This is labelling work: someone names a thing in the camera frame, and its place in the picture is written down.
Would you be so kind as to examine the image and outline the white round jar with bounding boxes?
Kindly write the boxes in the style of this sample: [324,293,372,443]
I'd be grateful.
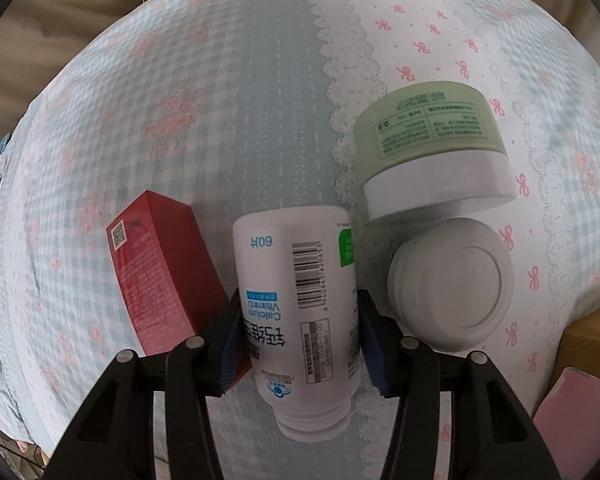
[387,218,515,352]

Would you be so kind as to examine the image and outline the red cardboard box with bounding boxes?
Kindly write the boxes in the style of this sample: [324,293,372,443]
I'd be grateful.
[106,191,250,398]

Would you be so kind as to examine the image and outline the white calcium vitamin bottle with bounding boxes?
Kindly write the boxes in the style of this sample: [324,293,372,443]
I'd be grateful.
[233,206,361,443]

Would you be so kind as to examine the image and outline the green jar white lid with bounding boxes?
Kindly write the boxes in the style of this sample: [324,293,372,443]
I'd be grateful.
[353,81,516,221]

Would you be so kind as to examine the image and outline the cardboard storage box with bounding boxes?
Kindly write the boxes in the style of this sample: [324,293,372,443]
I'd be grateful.
[534,308,600,479]

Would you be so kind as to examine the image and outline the checkered floral bed sheet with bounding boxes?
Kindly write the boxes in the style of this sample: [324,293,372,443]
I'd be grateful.
[0,0,600,453]

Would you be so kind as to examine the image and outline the beige curtain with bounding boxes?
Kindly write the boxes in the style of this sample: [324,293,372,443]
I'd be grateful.
[0,0,261,151]

